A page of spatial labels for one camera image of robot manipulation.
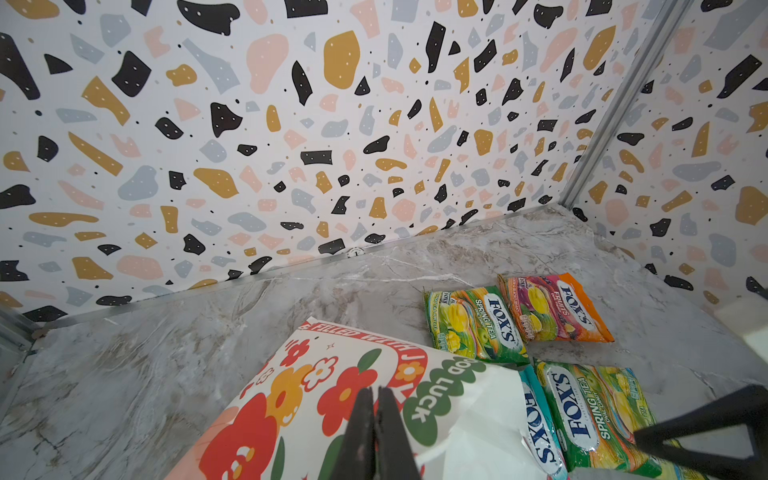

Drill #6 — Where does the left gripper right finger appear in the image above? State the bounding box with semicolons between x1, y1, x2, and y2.
374;387;421;480

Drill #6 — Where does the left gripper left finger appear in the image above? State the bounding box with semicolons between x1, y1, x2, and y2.
330;387;376;480

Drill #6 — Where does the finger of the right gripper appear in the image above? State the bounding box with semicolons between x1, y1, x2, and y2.
634;384;767;479

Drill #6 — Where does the white paper bag with flower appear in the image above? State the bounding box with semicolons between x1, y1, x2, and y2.
170;318;544;479

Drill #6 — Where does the teal mint candy packet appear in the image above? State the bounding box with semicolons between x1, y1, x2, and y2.
519;365;569;480

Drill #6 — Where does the green spring tea candy packet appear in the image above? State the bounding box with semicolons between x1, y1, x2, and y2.
534;360;706;479

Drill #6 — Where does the green yellow candy packet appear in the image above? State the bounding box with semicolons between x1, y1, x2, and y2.
424;286;530;368

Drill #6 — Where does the orange pink candy packet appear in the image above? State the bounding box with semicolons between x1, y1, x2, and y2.
497;273;614;343

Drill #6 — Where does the right aluminium corner post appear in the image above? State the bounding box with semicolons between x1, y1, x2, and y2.
558;0;692;210

